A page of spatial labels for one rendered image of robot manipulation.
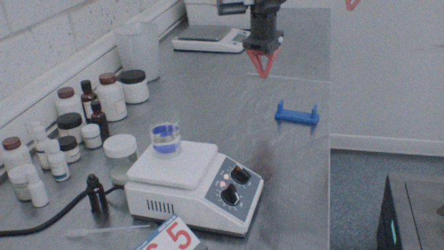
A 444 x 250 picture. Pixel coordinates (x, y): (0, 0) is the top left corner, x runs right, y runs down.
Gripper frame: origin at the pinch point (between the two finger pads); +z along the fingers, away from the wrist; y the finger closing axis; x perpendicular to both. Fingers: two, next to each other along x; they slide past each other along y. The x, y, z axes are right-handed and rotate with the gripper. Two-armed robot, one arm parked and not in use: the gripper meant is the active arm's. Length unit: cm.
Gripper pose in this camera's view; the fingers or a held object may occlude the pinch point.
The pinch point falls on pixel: (263, 74)
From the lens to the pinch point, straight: 96.1
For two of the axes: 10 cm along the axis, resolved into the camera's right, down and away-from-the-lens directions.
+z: 0.5, 8.8, 4.7
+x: 9.1, 1.5, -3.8
